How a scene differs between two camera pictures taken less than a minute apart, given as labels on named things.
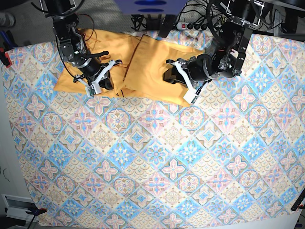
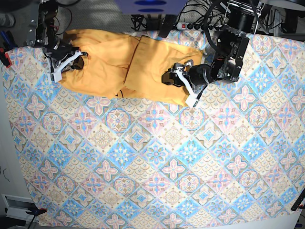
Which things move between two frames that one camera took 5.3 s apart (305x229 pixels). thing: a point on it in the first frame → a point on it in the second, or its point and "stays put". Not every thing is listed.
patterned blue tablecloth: (234, 157) stays put
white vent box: (15, 207) stays put
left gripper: (95, 88) → (55, 71)
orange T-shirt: (140, 73) stays put
